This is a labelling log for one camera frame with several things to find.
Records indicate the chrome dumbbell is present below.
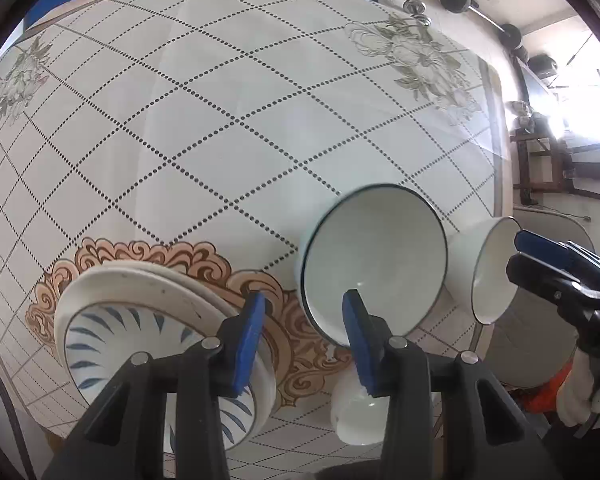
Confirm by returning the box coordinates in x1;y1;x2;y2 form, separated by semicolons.
402;0;433;28

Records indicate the blue patterned plate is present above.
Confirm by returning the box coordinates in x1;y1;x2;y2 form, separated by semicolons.
54;266;276;423

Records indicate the printed floral tablecloth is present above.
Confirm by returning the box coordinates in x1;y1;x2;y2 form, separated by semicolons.
0;0;503;466

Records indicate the blue folded mat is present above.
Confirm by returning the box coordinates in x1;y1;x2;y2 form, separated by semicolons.
22;0;111;31

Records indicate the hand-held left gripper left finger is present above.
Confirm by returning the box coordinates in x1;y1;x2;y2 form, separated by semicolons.
40;291;267;480

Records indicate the white bowl with dark rim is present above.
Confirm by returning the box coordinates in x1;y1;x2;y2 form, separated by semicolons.
296;184;450;347
447;216;523;325

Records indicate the dark wooden chair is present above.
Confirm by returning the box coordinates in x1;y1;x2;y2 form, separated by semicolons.
510;127;600;206

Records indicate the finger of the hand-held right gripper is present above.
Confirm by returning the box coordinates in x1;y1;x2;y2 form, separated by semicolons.
506;254;582;307
514;230;600;282

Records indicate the blue striped plate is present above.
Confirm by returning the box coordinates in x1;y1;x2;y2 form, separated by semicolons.
64;302;257;453

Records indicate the white cup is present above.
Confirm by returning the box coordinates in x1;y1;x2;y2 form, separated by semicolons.
330;360;391;446

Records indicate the white floral plate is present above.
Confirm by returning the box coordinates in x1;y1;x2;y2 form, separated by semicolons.
102;259;278;411

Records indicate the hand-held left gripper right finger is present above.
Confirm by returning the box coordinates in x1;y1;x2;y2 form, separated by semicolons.
341;288;566;480

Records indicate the white goose plush toy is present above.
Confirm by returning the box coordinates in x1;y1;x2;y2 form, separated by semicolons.
555;347;600;428

